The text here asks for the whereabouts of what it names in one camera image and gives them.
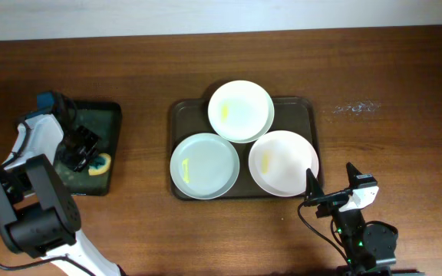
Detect green and yellow sponge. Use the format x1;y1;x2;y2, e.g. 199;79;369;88
87;153;112;176

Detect white plate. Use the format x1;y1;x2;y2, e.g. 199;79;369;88
207;80;275;143
248;130;320;197

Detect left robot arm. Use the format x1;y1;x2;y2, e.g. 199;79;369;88
0;111;124;275

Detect large brown serving tray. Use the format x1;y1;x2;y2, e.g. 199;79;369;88
170;97;320;199

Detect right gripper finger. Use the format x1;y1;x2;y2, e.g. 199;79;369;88
305;169;325;200
346;162;361;189

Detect small black water tray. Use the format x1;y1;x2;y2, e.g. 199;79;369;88
54;100;122;196

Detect pale grey plate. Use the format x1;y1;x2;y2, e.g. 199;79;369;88
170;133;240;200

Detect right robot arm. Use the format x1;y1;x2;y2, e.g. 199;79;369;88
297;163;398;275

